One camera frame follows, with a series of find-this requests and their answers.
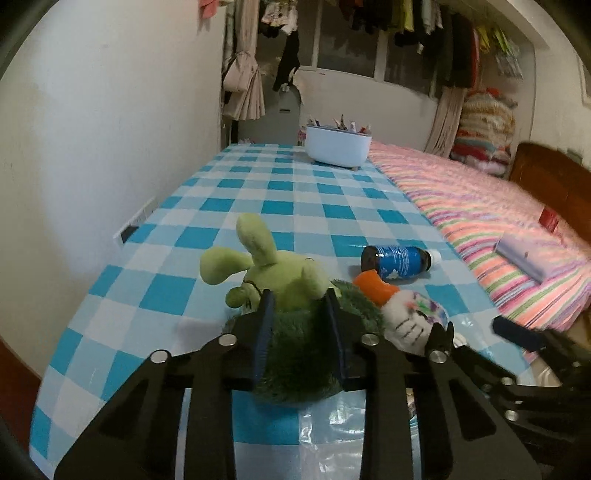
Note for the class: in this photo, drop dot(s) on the row of hanging clothes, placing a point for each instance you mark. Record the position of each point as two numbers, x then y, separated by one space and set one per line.
452 46

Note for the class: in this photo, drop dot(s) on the beige tied curtain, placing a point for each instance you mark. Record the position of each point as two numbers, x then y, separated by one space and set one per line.
242 78

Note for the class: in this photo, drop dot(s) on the white and black plush toy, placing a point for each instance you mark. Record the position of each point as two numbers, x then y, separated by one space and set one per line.
406 323

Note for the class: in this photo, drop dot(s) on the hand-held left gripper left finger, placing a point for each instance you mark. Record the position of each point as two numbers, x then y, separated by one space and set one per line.
264 350

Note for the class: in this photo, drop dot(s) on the pink cloth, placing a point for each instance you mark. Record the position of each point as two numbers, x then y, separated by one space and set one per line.
210 7

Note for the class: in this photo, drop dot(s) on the orange peel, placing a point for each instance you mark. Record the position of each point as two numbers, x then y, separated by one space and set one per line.
374 286

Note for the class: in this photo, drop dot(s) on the striped pink bedsheet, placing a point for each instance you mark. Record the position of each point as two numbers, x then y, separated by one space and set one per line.
461 203

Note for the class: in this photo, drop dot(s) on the red pouch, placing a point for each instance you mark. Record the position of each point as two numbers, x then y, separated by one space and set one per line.
548 220

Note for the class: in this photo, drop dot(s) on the white oval tub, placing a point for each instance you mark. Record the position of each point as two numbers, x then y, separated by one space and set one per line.
337 147

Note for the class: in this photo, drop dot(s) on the black hanging garment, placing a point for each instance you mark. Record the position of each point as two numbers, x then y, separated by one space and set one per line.
288 60

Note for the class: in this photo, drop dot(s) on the brown wooden headboard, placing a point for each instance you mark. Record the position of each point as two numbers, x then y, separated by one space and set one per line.
554 184

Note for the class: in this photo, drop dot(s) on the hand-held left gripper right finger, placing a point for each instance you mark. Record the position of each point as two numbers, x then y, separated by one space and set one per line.
336 341

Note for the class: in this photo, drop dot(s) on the grey rounded panel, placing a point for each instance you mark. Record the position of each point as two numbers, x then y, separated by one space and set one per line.
288 115

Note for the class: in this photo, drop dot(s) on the balcony window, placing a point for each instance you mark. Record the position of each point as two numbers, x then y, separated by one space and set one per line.
341 46

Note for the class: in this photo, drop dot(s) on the brown glass bottle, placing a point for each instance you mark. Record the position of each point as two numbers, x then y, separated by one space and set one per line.
397 261

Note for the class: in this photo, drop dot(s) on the beige narrow curtain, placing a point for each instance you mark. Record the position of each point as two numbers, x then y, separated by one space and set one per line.
445 120

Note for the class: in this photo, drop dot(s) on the round hanger with laundry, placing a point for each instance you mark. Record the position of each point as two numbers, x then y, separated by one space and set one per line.
281 18

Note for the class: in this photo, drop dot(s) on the grey folded pouch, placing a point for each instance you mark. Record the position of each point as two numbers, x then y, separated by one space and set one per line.
526 256

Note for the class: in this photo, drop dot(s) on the white wall socket strip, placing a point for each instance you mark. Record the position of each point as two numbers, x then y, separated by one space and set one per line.
134 224

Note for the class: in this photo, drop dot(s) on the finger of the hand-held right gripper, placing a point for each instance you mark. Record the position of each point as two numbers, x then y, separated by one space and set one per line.
517 334
531 401

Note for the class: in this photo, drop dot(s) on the blue checkered tablecloth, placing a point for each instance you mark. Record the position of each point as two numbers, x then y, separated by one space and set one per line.
207 184

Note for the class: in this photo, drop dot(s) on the stack of folded blankets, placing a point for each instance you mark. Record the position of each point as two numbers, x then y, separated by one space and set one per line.
485 129

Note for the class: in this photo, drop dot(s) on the dark green fuzzy plush toy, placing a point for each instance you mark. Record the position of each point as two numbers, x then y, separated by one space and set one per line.
300 350

